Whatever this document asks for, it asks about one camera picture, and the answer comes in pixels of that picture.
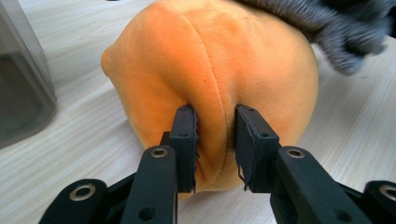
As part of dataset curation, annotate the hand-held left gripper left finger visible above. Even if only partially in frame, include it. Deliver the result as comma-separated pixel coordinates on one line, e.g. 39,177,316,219
120,104,200,224

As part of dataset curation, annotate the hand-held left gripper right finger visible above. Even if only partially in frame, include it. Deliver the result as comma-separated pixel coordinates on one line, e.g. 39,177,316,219
234,104,372,224

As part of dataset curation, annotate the orange plush toy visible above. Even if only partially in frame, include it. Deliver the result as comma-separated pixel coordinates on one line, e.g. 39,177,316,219
100,0,320,200

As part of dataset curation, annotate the grey towel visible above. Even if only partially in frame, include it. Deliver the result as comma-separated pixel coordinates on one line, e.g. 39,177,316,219
233,0,396,77

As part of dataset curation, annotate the clear plastic storage box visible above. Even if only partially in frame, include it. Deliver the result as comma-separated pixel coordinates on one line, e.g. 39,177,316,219
0,0,59,150

